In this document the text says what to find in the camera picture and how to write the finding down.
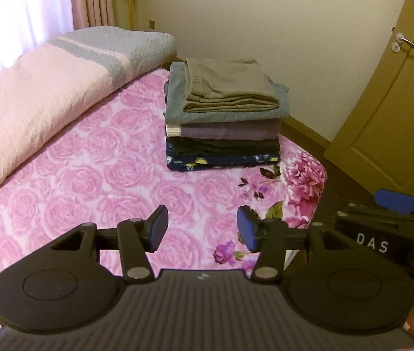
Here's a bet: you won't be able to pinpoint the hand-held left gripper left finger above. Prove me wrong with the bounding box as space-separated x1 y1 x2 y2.
51 206 169 284

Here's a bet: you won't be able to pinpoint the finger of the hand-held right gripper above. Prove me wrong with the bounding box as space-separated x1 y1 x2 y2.
374 189 414 222

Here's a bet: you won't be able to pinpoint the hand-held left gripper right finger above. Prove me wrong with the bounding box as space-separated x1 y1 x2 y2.
237 206 354 284

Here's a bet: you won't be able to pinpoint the olive green pants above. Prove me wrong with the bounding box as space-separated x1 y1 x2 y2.
183 58 280 113

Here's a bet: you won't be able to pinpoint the stack of folded clothes on bed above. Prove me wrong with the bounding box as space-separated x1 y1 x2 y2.
165 61 291 125

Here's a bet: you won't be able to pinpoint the olive wooden door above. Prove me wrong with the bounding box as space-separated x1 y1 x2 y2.
323 0 414 199

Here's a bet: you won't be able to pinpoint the pink floral blanket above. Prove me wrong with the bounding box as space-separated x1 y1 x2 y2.
0 68 329 334

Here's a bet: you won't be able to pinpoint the black folded garment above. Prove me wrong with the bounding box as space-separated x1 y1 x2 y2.
165 136 281 159

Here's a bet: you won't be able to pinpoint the grey and pink duvet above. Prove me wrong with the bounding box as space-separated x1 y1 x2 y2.
0 25 177 213

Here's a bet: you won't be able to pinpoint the gold coat rack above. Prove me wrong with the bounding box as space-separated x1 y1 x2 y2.
117 0 136 33

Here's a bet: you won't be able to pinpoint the pink curtain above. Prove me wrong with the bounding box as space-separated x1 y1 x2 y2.
69 0 117 33

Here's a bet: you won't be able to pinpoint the white sheer curtain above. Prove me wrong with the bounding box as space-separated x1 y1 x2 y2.
0 0 75 88

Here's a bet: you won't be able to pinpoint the silver door handle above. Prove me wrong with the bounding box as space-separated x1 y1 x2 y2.
391 32 414 54

